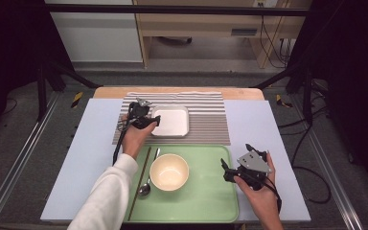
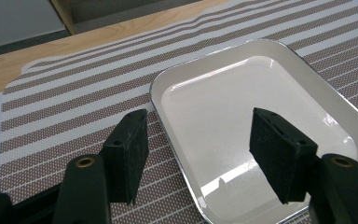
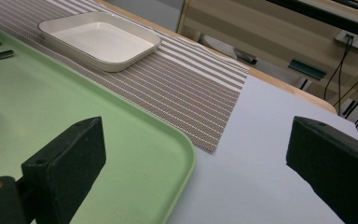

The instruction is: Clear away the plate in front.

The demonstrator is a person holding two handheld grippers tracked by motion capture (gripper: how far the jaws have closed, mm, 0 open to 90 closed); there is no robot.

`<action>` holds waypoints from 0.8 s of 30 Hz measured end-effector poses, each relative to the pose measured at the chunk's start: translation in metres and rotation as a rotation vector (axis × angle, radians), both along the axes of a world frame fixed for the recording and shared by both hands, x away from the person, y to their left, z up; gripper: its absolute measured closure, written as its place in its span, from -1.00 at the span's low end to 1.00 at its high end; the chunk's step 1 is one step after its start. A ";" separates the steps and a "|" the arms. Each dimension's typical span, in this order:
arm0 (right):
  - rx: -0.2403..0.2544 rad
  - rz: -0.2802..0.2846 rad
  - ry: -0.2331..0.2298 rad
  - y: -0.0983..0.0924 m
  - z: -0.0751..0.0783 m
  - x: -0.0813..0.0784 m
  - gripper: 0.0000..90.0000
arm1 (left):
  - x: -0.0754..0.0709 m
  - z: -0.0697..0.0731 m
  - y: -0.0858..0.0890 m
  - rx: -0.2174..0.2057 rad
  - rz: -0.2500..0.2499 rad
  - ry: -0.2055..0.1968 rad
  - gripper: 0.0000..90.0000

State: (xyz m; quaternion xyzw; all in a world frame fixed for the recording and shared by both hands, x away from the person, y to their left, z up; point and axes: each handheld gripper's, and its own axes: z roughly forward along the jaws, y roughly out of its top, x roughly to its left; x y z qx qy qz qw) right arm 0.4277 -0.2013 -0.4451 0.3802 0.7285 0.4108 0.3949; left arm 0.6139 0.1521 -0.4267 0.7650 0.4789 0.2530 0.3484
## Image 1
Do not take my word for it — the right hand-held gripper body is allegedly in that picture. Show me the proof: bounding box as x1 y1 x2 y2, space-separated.
231 149 274 192

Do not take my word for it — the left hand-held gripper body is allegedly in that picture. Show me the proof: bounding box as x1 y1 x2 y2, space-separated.
126 97 156 130

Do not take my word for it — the white square plate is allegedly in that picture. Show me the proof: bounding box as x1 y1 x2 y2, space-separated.
150 104 190 138

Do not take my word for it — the green tray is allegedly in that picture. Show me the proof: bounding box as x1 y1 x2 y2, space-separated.
123 144 240 223

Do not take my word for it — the cream bowl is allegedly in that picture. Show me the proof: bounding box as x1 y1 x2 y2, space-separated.
149 153 190 192

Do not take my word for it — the brown wooden chopstick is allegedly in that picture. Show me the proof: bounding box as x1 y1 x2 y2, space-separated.
127 146 150 222
128 146 152 221

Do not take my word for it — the metal spoon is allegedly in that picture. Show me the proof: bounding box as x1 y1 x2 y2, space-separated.
137 147 161 196

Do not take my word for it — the person's left hand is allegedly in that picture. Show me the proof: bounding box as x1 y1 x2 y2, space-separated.
121 114 158 160

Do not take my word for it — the person's right hand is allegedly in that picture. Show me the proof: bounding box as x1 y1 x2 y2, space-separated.
234 151 284 224

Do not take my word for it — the wooden table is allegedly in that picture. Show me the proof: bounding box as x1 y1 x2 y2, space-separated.
93 85 265 101

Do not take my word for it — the grey striped placemat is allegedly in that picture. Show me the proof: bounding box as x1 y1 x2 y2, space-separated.
112 91 232 147

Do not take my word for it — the yellow black tape marker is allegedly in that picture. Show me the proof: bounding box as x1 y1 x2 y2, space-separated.
71 91 84 109
275 94 293 108

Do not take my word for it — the black metal stand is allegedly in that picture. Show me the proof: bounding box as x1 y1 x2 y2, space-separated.
252 60 314 124
36 58 100 123

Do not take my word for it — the light wooden desk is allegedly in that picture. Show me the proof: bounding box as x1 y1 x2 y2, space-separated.
133 0 312 70

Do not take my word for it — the black horizontal bar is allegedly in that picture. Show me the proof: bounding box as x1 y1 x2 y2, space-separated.
44 3 311 17

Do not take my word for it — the dark desk label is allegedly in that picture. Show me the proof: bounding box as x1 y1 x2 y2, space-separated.
230 28 258 36

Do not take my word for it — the black curtain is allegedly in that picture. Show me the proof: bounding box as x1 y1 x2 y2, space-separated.
287 0 368 193
0 0 75 142

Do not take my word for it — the white power socket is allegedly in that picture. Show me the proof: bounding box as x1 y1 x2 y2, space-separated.
253 0 279 8

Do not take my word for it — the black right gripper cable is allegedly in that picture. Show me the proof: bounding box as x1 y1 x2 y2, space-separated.
263 176 283 214

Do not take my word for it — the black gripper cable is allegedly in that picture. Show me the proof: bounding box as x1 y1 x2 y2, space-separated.
263 176 283 214
112 120 132 166

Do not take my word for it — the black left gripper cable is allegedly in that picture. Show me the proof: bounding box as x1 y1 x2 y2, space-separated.
112 120 132 166

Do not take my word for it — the aluminium floor rail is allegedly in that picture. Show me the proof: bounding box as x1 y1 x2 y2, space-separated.
0 92 61 230
291 95 365 230

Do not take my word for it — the black floor cable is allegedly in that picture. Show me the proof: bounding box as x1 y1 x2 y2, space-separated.
277 80 334 205

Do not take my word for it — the black hanging cable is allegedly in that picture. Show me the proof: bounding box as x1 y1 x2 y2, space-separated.
260 14 291 69

